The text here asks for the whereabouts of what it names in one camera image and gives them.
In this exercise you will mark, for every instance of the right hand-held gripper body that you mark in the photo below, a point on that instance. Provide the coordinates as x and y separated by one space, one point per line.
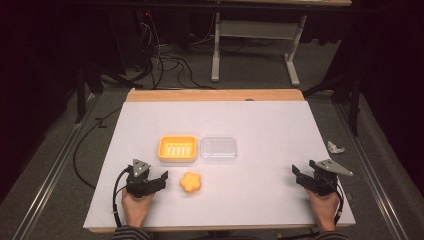
325 180

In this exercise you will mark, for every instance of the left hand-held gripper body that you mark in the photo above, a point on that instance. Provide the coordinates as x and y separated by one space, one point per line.
140 186

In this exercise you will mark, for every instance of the person's left hand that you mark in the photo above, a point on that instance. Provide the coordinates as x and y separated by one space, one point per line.
136 208

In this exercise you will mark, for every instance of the person's right hand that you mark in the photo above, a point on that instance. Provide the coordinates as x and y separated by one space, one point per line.
323 210

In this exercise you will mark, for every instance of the orange flower-shaped soap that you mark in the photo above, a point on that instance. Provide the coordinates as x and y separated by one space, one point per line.
190 182

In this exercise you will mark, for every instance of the orange soap dish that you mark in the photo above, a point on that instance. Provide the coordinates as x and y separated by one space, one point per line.
177 149

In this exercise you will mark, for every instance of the crumpled white paper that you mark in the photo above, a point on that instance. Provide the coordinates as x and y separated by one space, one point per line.
334 147

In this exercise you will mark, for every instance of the white table mat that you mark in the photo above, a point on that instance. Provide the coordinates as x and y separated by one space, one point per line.
250 133

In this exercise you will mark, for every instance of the clear plastic container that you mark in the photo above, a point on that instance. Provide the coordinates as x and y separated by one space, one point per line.
218 150

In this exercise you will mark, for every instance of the black metal stand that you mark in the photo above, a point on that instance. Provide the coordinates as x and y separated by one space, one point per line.
355 100
81 90

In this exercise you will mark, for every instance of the metal floor rail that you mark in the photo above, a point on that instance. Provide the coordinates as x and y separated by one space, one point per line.
370 173
56 166

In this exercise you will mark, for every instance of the white desk frame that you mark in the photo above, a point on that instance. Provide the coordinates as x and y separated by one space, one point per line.
256 30

